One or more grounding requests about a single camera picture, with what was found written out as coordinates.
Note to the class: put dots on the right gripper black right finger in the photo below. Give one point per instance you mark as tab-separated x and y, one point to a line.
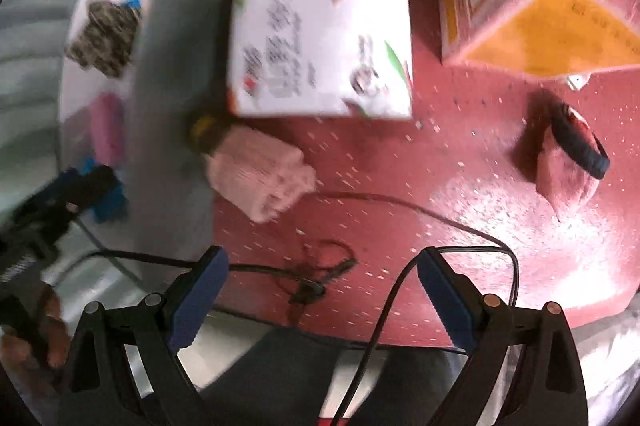
547	387

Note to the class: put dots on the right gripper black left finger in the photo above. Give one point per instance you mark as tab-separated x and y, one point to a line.
98	385

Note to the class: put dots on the pink sponge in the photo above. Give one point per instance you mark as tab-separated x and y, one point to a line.
107	129

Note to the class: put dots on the leopard print scarf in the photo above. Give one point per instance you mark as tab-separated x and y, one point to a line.
106	41

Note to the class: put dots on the pink black knit sock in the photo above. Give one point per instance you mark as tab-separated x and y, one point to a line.
560	154

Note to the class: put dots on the pink knitted sock roll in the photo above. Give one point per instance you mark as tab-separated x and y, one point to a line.
259	174

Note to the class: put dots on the person's left hand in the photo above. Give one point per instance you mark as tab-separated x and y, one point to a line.
34	340

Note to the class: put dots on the grey white cardboard box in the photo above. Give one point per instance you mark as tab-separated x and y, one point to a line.
177	70

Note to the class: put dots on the floral tissue pack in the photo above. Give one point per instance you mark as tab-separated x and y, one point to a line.
336	58

